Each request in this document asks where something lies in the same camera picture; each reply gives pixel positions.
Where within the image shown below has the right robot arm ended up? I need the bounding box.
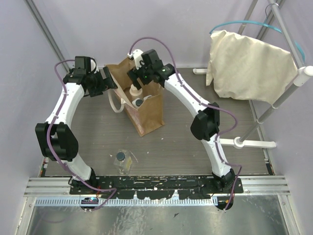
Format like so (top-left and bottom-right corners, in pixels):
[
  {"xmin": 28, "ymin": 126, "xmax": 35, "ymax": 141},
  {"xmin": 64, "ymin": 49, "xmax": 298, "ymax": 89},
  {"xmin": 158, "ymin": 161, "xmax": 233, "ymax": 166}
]
[{"xmin": 127, "ymin": 49, "xmax": 235, "ymax": 193}]

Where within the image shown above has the brown paper bag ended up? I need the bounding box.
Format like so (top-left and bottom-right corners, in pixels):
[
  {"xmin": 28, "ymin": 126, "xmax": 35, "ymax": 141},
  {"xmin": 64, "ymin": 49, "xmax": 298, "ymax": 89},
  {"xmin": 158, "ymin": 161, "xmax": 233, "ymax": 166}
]
[{"xmin": 107, "ymin": 58, "xmax": 164, "ymax": 137}]

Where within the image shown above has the white rack foot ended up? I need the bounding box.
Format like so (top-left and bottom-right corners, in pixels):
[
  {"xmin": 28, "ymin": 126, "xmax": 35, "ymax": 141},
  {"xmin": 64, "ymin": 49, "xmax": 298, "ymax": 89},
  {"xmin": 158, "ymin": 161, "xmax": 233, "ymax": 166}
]
[{"xmin": 220, "ymin": 137, "xmax": 277, "ymax": 149}]

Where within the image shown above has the beige round bottle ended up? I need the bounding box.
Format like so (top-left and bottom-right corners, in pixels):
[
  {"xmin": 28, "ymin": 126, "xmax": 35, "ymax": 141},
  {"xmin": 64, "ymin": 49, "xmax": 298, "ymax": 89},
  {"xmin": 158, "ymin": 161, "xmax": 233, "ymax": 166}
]
[{"xmin": 129, "ymin": 84, "xmax": 143, "ymax": 99}]

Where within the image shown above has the cream canvas cloth bag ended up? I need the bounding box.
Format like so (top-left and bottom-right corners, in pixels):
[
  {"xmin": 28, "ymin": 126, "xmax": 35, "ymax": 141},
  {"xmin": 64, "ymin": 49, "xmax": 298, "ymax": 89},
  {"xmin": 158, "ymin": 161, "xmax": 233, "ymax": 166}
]
[{"xmin": 206, "ymin": 30, "xmax": 297, "ymax": 104}]

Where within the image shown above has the teal hanger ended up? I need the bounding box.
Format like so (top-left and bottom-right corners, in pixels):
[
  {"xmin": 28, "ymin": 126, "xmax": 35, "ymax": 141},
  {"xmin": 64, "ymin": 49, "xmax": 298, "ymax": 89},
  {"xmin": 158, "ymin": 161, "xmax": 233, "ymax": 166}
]
[{"xmin": 209, "ymin": 20, "xmax": 305, "ymax": 62}]

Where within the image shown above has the clear glass bottle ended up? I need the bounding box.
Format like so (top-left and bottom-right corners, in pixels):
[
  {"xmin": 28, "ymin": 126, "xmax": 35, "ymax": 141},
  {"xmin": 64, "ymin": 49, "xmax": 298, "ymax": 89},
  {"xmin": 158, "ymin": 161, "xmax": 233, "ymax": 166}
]
[{"xmin": 114, "ymin": 149, "xmax": 133, "ymax": 175}]

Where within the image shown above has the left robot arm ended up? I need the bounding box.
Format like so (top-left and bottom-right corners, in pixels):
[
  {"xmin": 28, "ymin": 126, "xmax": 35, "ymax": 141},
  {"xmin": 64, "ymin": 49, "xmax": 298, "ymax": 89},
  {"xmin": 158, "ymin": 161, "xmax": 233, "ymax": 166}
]
[{"xmin": 35, "ymin": 56, "xmax": 117, "ymax": 194}]

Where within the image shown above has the grey clothes rack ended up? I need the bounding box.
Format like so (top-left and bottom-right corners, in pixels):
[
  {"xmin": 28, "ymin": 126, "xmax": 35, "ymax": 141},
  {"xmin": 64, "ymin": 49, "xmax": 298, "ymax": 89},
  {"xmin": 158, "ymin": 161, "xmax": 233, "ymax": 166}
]
[{"xmin": 234, "ymin": 0, "xmax": 313, "ymax": 147}]

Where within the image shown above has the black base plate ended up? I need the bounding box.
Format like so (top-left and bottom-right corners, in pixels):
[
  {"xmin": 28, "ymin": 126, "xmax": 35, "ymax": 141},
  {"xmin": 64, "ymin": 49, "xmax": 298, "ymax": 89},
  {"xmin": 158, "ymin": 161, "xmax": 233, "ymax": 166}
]
[{"xmin": 69, "ymin": 175, "xmax": 245, "ymax": 200}]

